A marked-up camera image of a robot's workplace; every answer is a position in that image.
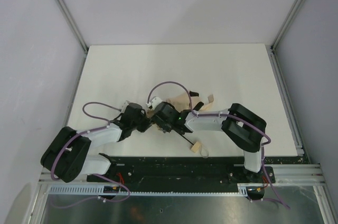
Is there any grey slotted cable duct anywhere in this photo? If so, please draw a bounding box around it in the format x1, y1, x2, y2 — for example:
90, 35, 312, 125
48, 184, 263, 197

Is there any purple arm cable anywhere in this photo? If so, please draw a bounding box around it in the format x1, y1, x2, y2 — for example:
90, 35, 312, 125
147, 81, 291, 209
50, 101, 122, 209

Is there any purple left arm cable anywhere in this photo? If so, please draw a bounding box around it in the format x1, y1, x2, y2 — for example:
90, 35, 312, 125
50, 101, 122, 209

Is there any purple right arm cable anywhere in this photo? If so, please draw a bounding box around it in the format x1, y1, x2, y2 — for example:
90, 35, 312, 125
147, 81, 291, 209

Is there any left aluminium frame post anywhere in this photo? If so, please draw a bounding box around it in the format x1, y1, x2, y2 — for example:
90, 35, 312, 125
39, 0, 89, 55

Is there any right aluminium frame post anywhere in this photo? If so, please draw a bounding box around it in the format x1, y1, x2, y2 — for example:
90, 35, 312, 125
271, 0, 324, 46

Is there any aluminium extrusion bracket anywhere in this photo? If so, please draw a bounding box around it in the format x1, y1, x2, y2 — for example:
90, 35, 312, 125
271, 164, 325, 185

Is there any aluminium frame post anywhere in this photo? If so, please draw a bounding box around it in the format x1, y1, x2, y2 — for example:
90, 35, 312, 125
39, 0, 89, 55
271, 0, 324, 46

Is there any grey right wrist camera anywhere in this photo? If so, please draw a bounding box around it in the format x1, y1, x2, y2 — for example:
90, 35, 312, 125
146, 97, 163, 110

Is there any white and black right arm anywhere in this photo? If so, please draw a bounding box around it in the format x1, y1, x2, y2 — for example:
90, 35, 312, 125
151, 102, 267, 173

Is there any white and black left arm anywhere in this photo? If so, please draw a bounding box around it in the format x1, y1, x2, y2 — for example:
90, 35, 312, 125
40, 102, 151, 183

